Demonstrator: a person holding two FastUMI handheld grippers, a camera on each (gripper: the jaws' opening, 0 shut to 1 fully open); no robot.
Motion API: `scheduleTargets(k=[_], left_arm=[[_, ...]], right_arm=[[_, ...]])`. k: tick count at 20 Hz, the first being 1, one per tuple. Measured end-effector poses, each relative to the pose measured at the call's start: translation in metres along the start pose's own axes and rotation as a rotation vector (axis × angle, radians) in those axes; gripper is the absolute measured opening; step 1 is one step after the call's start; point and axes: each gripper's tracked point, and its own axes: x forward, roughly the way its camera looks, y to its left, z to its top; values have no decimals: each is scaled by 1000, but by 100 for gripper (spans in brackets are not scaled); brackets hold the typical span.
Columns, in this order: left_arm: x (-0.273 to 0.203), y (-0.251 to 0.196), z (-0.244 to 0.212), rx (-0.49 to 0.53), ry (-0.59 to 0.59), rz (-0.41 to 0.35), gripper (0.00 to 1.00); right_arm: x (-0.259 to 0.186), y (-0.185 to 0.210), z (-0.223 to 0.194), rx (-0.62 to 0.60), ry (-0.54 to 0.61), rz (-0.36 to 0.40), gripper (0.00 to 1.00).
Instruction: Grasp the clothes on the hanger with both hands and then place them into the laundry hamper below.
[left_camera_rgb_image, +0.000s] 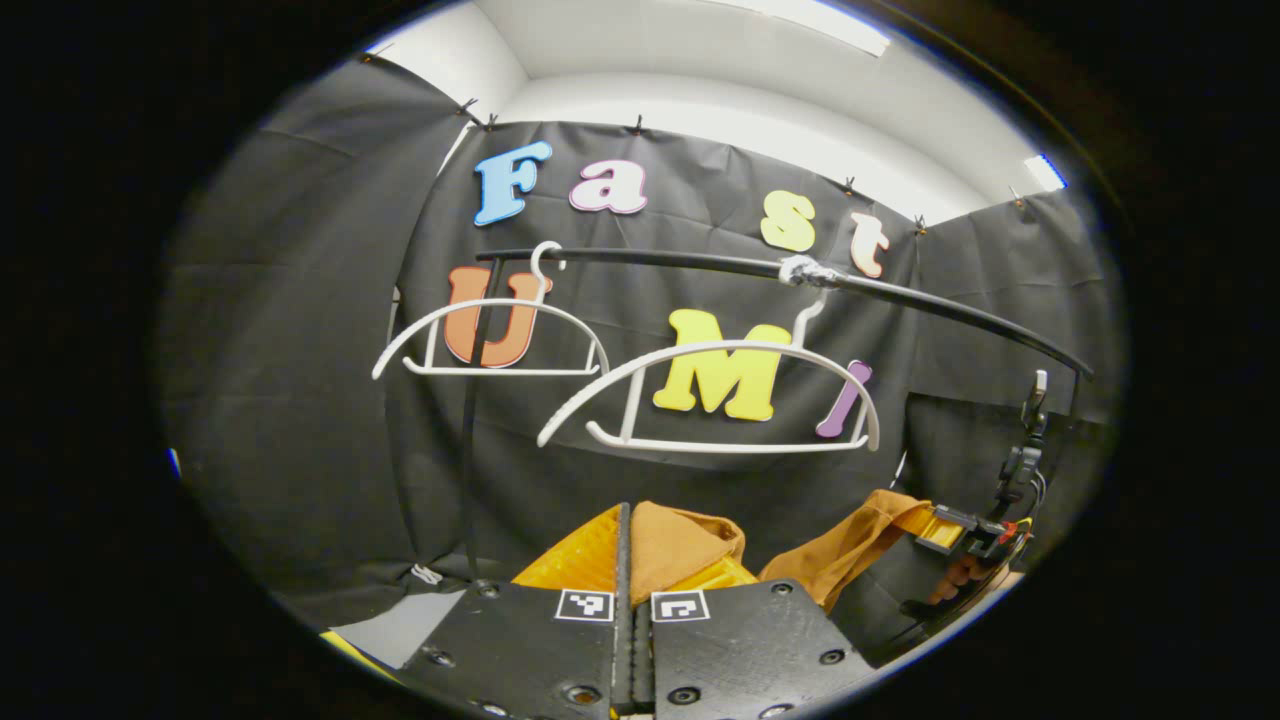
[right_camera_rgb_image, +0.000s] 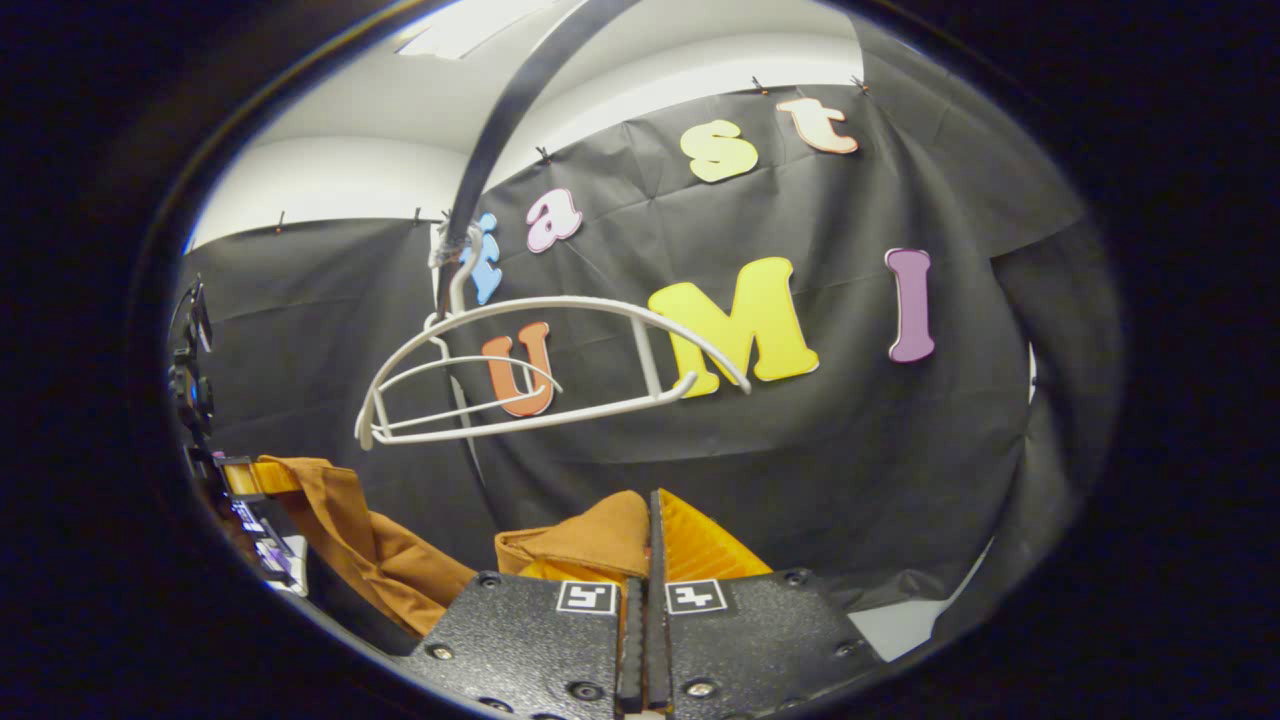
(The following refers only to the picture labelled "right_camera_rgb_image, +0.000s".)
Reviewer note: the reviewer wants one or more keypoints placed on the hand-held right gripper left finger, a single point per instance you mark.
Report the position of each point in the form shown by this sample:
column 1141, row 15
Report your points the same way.
column 630, row 650

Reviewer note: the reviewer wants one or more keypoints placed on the white plastic clothes hanger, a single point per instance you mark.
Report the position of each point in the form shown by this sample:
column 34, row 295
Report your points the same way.
column 560, row 299

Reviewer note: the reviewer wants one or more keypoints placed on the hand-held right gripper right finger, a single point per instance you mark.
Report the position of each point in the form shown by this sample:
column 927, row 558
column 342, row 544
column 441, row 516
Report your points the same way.
column 658, row 650

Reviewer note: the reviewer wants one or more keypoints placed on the brown shirt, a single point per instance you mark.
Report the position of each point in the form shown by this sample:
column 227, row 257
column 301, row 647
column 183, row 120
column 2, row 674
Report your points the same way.
column 380, row 560

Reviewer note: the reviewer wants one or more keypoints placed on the black clothes rack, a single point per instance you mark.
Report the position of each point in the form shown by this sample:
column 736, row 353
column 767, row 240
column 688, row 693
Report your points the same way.
column 510, row 110

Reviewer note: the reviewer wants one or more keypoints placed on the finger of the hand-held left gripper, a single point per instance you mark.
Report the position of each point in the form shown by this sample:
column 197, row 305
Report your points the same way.
column 255, row 477

